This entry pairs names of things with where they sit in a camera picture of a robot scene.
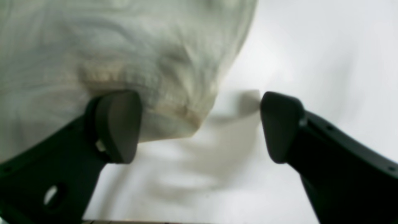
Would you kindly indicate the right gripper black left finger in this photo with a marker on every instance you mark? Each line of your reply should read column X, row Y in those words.
column 53, row 182

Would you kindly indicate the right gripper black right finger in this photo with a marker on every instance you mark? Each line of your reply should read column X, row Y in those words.
column 345, row 182

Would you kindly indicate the beige grey t-shirt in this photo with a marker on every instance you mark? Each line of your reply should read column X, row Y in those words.
column 57, row 55

